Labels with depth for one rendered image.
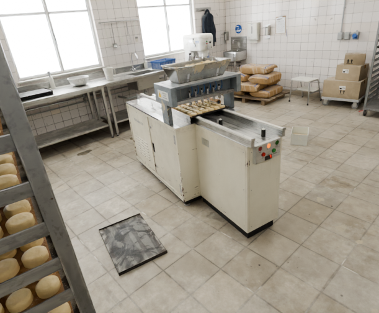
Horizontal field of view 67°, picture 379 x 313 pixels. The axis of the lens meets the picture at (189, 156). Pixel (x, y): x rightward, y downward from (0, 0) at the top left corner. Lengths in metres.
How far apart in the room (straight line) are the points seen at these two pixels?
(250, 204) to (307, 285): 0.65
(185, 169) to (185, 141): 0.27
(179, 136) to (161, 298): 1.26
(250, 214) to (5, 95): 2.00
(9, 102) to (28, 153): 0.08
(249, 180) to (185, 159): 0.71
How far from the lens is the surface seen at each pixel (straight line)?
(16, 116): 0.51
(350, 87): 5.67
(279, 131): 2.16
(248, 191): 2.16
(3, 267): 0.72
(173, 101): 2.36
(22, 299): 0.77
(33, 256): 0.71
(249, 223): 2.34
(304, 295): 2.16
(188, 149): 2.55
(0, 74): 0.50
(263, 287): 2.16
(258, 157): 2.04
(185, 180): 2.66
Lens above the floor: 1.66
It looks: 26 degrees down
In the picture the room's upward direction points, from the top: 6 degrees counter-clockwise
